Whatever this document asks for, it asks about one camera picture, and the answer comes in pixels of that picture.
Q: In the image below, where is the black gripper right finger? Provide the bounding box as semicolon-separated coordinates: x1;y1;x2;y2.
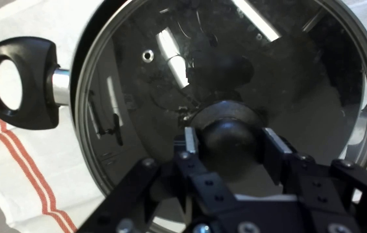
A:
261;127;367;233

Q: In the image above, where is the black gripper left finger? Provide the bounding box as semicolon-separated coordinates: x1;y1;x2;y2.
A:
78;127;238;233

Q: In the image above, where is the glass lid with black knob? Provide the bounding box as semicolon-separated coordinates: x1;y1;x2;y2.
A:
74;0;367;233

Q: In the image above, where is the white towel with red stripes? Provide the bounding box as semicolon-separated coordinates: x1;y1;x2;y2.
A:
0;0;367;233

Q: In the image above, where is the black pot with loop handle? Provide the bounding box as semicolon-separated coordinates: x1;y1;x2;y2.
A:
0;0;367;204

